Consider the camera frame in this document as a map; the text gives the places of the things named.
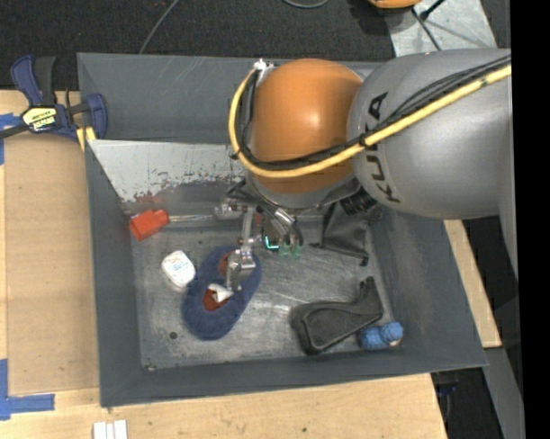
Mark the grey metal bin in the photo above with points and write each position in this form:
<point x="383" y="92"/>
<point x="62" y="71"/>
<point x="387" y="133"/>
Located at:
<point x="305" y="298"/>

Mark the blue knitted toy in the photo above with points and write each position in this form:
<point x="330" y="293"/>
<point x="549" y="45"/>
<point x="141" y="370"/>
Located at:
<point x="379" y="336"/>

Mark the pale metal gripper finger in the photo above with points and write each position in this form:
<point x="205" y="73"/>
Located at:
<point x="225" y="211"/>
<point x="240" y="267"/>

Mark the small white plastic box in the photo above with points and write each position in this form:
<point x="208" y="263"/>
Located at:
<point x="178" y="268"/>

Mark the dark blue slipper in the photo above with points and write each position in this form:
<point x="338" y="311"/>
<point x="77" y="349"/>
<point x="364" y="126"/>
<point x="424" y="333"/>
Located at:
<point x="215" y="322"/>

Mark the red-orange plastic block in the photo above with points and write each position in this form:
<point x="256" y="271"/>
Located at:
<point x="148" y="223"/>

